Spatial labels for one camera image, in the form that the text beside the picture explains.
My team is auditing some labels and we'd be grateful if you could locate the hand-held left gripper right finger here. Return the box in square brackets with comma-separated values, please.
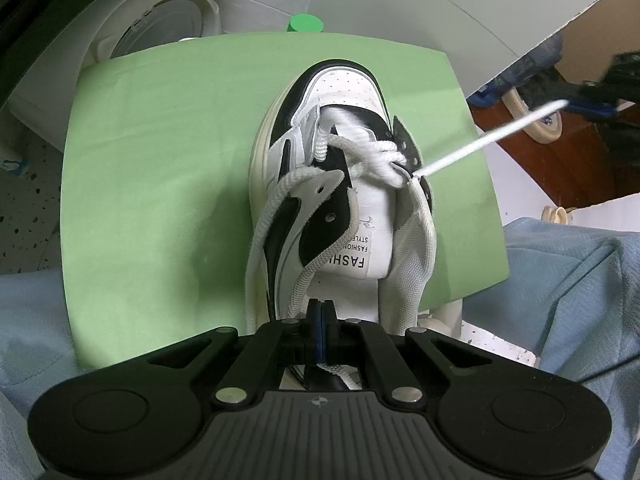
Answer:
[321, 299, 493, 408]

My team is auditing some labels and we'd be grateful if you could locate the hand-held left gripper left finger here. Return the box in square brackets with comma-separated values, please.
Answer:
[145, 299, 322, 408]

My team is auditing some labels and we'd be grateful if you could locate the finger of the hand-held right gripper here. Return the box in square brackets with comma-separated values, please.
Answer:
[532, 72, 628, 122]

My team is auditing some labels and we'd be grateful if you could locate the white and black sneaker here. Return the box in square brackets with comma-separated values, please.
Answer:
[245, 59, 438, 393]

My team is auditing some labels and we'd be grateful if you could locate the white shoelace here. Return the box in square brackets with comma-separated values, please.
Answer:
[245, 100, 568, 376]

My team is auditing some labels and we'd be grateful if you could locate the tape roll with black cloth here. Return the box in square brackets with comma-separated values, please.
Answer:
[502, 86, 563, 143]

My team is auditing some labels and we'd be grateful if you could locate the blue water jug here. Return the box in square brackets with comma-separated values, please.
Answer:
[470, 35, 566, 108]

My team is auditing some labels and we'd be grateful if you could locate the beige slipper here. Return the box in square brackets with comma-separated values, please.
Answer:
[541, 205, 582, 224]

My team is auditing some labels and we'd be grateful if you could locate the white board panel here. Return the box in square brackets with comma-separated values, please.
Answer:
[310, 0, 631, 98]

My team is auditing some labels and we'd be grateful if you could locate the person's right leg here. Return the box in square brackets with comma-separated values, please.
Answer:
[462, 217, 640, 480]

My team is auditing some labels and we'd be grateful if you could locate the green foam board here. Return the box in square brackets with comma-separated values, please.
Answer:
[59, 30, 510, 368]

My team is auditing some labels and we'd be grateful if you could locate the green round cap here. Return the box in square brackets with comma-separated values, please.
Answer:
[286, 12, 324, 33]

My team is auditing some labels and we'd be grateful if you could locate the white round fan housing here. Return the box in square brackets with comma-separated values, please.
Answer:
[10, 0, 223, 143]

